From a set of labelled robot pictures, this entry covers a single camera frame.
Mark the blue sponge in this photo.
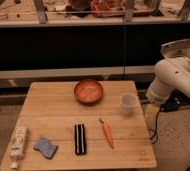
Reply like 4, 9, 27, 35
33, 137, 58, 160

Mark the white plastic bottle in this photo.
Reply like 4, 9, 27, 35
10, 126, 28, 171

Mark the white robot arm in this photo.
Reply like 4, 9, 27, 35
146, 57, 190, 123

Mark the orange wooden bowl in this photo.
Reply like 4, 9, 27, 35
74, 79, 104, 105

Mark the black cable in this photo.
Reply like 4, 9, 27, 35
140, 98, 165, 145

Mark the black rectangular brush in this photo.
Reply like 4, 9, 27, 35
74, 124, 87, 155

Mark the black power adapter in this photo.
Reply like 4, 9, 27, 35
161, 98, 180, 112

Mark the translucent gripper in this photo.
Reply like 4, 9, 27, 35
145, 103, 160, 130

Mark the orange toy carrot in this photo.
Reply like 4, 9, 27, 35
99, 118, 114, 149

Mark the silver robot base dome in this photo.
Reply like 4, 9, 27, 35
160, 39, 190, 58

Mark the clear plastic cup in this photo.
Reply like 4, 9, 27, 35
119, 93, 137, 116

